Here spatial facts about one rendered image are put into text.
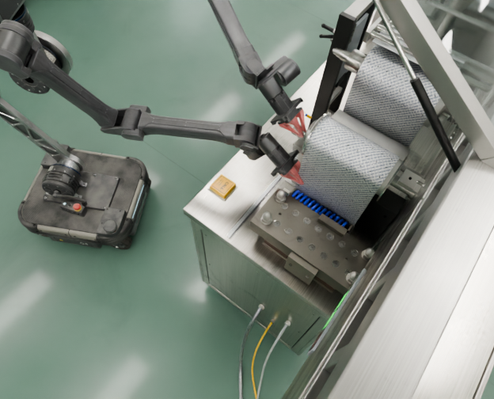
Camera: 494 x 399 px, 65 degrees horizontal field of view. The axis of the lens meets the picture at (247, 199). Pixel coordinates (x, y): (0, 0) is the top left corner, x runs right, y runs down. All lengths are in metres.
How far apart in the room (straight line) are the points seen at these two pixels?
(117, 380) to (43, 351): 0.42
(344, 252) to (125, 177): 1.46
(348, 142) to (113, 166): 1.60
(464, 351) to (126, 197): 1.84
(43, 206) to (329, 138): 1.71
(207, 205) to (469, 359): 0.95
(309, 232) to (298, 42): 2.43
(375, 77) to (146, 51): 2.44
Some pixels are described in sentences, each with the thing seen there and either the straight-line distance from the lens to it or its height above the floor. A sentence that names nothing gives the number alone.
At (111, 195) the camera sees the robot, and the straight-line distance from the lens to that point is 2.29.
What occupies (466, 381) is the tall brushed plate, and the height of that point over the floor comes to 1.44.
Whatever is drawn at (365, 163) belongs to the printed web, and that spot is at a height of 1.30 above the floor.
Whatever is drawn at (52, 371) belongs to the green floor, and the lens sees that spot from 2.35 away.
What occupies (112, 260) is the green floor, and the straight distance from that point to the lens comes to 2.40.
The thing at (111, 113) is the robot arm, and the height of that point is 1.19.
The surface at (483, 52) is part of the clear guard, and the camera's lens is 0.79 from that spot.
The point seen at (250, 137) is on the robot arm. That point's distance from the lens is 1.20.
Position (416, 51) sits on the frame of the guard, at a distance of 0.66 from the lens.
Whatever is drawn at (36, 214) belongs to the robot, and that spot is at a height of 0.24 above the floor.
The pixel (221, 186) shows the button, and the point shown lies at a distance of 1.45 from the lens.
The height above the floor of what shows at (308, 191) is 1.05.
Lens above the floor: 2.16
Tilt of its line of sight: 61 degrees down
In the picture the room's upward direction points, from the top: 5 degrees clockwise
